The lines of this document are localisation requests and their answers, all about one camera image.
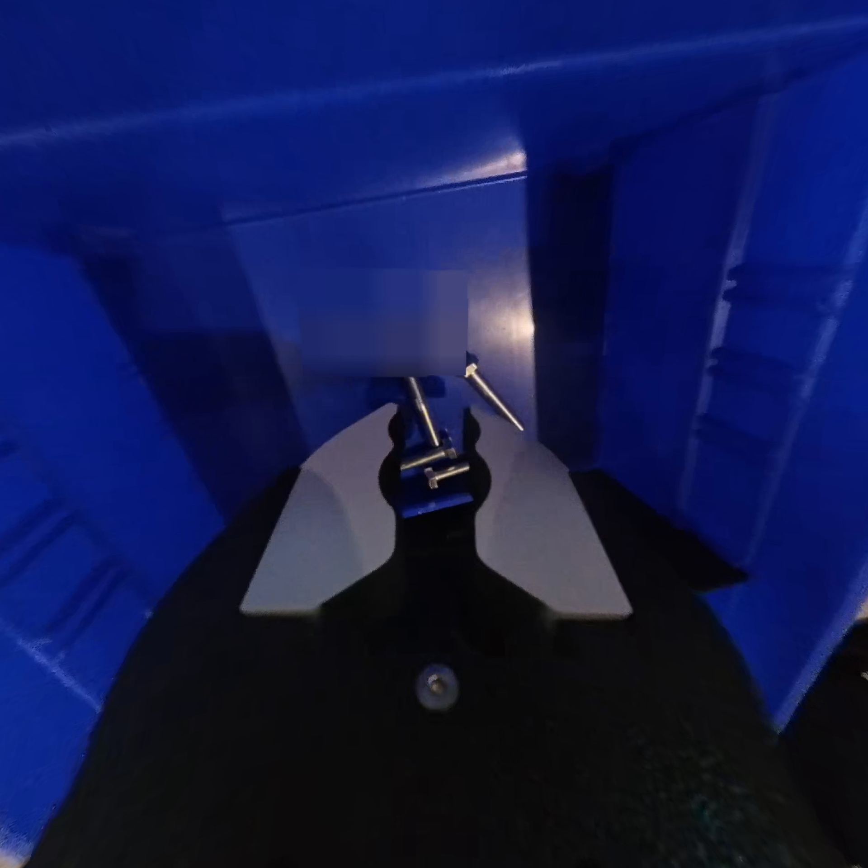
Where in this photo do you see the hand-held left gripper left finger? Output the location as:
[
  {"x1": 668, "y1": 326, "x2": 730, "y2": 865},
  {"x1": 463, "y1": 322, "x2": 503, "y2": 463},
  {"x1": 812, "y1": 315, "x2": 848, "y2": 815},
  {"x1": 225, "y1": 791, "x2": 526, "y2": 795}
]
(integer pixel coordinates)
[{"x1": 239, "y1": 400, "x2": 408, "y2": 619}]

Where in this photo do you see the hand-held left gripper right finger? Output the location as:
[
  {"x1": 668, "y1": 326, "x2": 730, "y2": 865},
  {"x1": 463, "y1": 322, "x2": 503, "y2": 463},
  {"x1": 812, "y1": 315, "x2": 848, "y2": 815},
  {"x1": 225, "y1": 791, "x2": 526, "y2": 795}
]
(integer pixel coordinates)
[{"x1": 463, "y1": 406, "x2": 635, "y2": 621}]

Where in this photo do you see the blue plastic parts bin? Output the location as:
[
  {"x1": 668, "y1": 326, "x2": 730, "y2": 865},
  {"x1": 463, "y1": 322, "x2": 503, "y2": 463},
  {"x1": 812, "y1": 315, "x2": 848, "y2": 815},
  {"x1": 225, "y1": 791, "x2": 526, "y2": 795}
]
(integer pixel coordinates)
[{"x1": 0, "y1": 0, "x2": 868, "y2": 868}]

